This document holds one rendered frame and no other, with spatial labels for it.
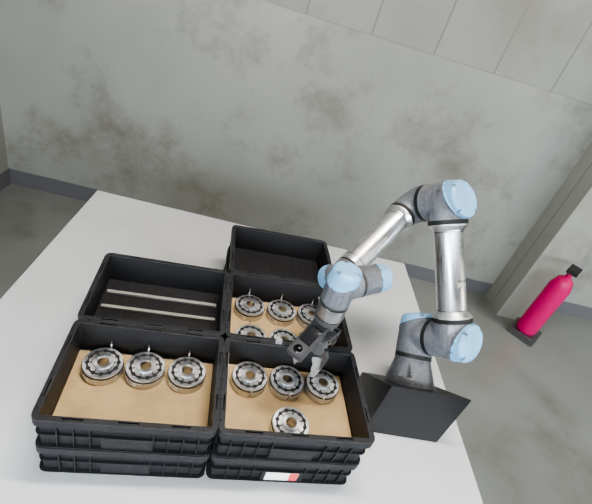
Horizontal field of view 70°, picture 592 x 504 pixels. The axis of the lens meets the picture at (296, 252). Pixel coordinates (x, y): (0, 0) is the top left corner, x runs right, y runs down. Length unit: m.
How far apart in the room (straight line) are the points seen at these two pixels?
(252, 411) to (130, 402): 0.32
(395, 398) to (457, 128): 2.11
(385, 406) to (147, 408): 0.69
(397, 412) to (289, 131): 2.02
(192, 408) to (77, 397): 0.28
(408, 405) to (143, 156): 2.44
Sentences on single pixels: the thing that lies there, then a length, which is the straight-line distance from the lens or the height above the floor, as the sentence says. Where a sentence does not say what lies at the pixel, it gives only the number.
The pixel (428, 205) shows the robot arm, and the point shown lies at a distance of 1.32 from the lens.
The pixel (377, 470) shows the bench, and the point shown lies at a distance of 1.44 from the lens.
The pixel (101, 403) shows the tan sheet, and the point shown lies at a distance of 1.23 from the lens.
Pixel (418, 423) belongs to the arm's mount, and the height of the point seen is 0.78.
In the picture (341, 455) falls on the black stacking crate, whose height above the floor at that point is 0.85.
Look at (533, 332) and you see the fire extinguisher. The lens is 3.68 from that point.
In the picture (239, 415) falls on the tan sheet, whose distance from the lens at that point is 1.23.
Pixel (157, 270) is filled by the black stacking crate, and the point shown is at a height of 0.90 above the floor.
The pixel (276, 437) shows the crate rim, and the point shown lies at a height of 0.93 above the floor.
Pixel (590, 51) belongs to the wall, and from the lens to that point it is 3.29.
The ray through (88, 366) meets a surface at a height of 0.86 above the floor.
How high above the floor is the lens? 1.85
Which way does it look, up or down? 34 degrees down
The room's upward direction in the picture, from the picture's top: 19 degrees clockwise
